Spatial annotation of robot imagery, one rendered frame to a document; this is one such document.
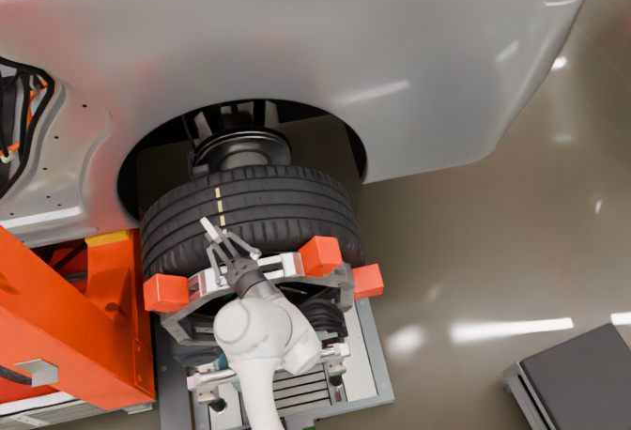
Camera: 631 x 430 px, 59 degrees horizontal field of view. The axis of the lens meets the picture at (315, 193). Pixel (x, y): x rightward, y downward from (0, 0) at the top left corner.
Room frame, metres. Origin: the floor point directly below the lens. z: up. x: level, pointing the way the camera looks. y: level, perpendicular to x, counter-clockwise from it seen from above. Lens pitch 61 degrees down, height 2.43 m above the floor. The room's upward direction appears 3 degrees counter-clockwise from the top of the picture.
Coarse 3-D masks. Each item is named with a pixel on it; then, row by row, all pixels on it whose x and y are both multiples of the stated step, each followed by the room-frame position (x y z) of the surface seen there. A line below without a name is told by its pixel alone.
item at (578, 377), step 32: (544, 352) 0.46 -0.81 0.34; (576, 352) 0.45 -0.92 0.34; (608, 352) 0.44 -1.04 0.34; (512, 384) 0.38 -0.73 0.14; (544, 384) 0.34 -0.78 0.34; (576, 384) 0.34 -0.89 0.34; (608, 384) 0.33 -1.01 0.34; (544, 416) 0.24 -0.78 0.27; (576, 416) 0.23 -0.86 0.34; (608, 416) 0.23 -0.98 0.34
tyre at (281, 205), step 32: (192, 192) 0.74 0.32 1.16; (224, 192) 0.72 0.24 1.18; (256, 192) 0.72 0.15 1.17; (288, 192) 0.73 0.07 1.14; (320, 192) 0.75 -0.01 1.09; (160, 224) 0.68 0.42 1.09; (192, 224) 0.65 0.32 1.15; (224, 224) 0.63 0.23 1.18; (256, 224) 0.63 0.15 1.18; (288, 224) 0.63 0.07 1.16; (320, 224) 0.65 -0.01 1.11; (352, 224) 0.71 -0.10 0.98; (160, 256) 0.60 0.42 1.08; (192, 256) 0.56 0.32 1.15; (352, 256) 0.62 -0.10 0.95; (192, 320) 0.54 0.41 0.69
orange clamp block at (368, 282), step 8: (376, 264) 0.62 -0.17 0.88; (352, 272) 0.60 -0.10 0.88; (360, 272) 0.59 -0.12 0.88; (368, 272) 0.59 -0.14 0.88; (376, 272) 0.59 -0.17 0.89; (360, 280) 0.57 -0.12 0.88; (368, 280) 0.57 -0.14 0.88; (376, 280) 0.57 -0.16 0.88; (360, 288) 0.55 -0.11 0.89; (368, 288) 0.54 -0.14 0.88; (376, 288) 0.54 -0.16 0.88; (360, 296) 0.54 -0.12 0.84; (368, 296) 0.54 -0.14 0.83
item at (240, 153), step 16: (208, 144) 1.02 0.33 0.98; (224, 144) 1.01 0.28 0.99; (240, 144) 1.01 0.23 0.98; (256, 144) 1.02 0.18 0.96; (272, 144) 1.03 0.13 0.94; (208, 160) 1.00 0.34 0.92; (224, 160) 1.00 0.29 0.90; (240, 160) 0.99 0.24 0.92; (256, 160) 0.99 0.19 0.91; (272, 160) 1.03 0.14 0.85; (288, 160) 1.04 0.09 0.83
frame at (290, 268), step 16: (272, 256) 0.56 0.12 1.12; (288, 256) 0.56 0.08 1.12; (208, 272) 0.53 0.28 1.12; (224, 272) 0.52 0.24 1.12; (272, 272) 0.52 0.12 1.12; (288, 272) 0.51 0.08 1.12; (336, 272) 0.56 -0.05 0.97; (192, 288) 0.51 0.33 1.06; (208, 288) 0.48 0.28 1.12; (224, 288) 0.48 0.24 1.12; (336, 288) 0.58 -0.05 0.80; (352, 288) 0.53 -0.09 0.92; (192, 304) 0.47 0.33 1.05; (352, 304) 0.54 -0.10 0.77; (176, 320) 0.45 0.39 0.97; (176, 336) 0.45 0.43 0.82; (192, 336) 0.47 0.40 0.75; (208, 336) 0.48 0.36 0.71
